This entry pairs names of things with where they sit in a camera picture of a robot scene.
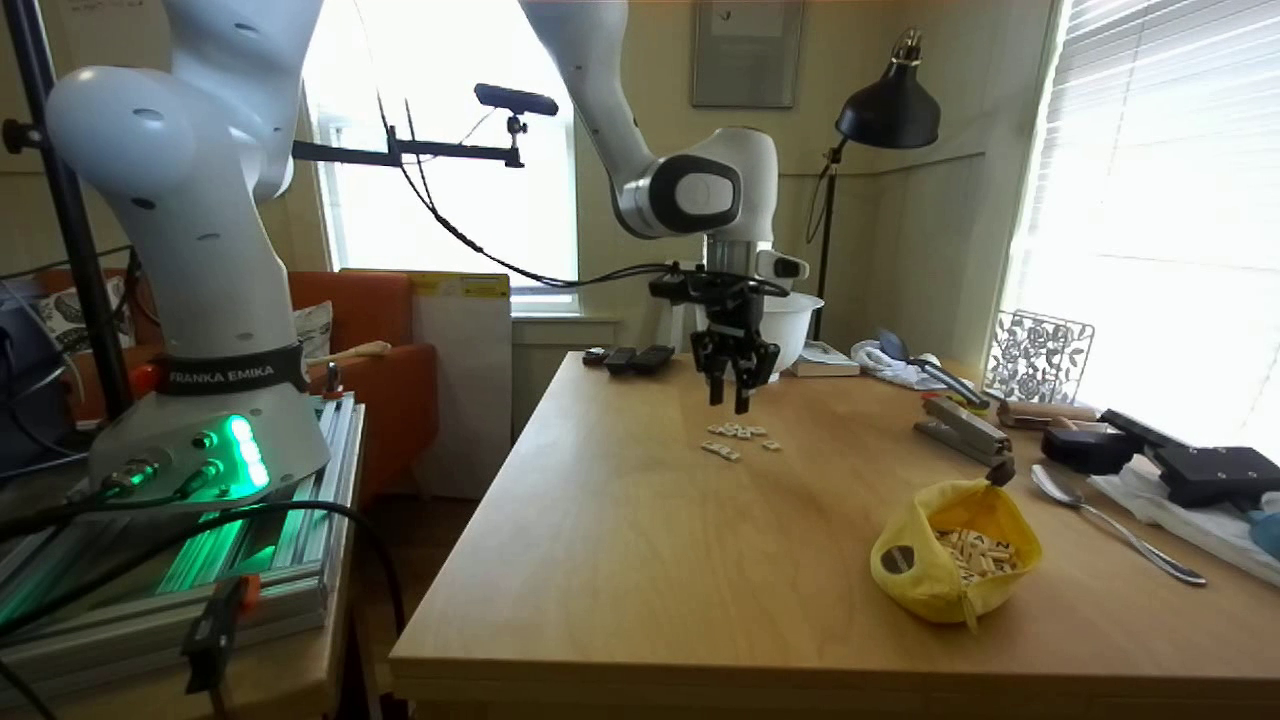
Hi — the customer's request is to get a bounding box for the metal spoon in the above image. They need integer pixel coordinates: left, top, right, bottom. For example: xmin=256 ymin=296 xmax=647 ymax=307
xmin=1028 ymin=461 xmax=1213 ymax=593

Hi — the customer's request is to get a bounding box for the white plastic bowl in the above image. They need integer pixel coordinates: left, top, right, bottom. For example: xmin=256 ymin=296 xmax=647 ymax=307
xmin=760 ymin=290 xmax=830 ymax=376

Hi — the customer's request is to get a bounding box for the grey cloth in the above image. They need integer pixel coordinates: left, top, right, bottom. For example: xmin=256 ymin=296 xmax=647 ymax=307
xmin=849 ymin=328 xmax=940 ymax=392

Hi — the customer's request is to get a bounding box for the large black remote control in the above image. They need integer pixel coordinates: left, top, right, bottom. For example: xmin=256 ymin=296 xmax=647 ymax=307
xmin=604 ymin=339 xmax=681 ymax=380

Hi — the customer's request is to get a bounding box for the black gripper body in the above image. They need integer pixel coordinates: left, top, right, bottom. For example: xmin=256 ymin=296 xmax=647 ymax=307
xmin=701 ymin=273 xmax=778 ymax=355

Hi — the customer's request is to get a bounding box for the black hole punch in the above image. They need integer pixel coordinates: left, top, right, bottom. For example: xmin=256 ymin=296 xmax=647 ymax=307
xmin=1095 ymin=406 xmax=1280 ymax=513

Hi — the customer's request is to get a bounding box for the black vertical stand pole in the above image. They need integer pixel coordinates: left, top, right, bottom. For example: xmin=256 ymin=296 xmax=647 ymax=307
xmin=0 ymin=0 xmax=138 ymax=418

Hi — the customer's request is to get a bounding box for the grey wall panel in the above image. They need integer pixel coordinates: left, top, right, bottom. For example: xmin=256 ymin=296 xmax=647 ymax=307
xmin=688 ymin=0 xmax=807 ymax=110

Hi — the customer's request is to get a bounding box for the white flat tray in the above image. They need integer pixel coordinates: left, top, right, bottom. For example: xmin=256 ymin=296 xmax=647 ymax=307
xmin=1083 ymin=455 xmax=1280 ymax=593

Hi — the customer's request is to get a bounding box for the black camera on boom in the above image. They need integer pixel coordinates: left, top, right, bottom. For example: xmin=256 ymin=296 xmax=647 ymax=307
xmin=471 ymin=80 xmax=564 ymax=118

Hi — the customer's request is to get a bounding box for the black loose cable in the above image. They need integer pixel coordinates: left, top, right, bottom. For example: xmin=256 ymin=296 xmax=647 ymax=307
xmin=0 ymin=492 xmax=411 ymax=720

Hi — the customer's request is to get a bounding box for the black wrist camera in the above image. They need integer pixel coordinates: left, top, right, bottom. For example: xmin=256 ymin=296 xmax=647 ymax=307
xmin=647 ymin=273 xmax=711 ymax=307

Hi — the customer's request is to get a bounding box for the black desk lamp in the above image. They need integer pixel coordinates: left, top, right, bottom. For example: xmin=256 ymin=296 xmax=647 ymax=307
xmin=804 ymin=32 xmax=943 ymax=348

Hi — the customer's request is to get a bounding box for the black round tape dispenser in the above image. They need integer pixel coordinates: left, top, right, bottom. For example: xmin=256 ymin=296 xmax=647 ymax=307
xmin=1040 ymin=418 xmax=1135 ymax=480

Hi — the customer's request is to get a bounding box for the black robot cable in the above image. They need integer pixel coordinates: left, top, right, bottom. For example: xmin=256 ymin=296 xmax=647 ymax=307
xmin=352 ymin=0 xmax=685 ymax=290

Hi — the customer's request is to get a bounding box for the black pen tool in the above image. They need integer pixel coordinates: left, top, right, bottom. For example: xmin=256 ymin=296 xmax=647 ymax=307
xmin=918 ymin=355 xmax=1000 ymax=413

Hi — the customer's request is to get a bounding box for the brown wooden item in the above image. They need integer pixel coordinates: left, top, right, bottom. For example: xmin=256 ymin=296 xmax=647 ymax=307
xmin=998 ymin=392 xmax=1071 ymax=430

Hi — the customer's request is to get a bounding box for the orange box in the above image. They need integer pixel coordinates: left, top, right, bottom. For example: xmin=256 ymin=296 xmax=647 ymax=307
xmin=289 ymin=269 xmax=443 ymax=504

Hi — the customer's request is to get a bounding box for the white board panel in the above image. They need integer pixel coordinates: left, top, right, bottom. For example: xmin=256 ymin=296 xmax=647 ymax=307
xmin=410 ymin=273 xmax=518 ymax=504

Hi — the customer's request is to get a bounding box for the white wire mesh holder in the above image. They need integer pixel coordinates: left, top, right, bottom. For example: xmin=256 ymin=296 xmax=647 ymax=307
xmin=985 ymin=307 xmax=1102 ymax=413

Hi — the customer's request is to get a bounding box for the aluminium robot mounting platform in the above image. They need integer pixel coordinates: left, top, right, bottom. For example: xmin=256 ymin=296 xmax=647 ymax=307
xmin=0 ymin=392 xmax=371 ymax=674

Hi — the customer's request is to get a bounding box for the black plug connector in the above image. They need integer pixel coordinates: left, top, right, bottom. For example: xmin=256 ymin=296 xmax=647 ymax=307
xmin=175 ymin=574 xmax=253 ymax=694

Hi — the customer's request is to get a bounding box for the grey metal stapler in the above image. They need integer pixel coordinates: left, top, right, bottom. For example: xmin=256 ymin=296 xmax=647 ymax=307
xmin=912 ymin=392 xmax=1016 ymax=473

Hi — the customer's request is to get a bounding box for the white window blind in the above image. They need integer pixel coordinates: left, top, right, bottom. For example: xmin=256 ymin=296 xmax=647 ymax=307
xmin=998 ymin=0 xmax=1280 ymax=465

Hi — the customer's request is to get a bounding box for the yellow pouch with tiles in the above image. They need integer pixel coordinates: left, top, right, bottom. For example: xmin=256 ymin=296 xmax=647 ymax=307
xmin=870 ymin=474 xmax=1047 ymax=631

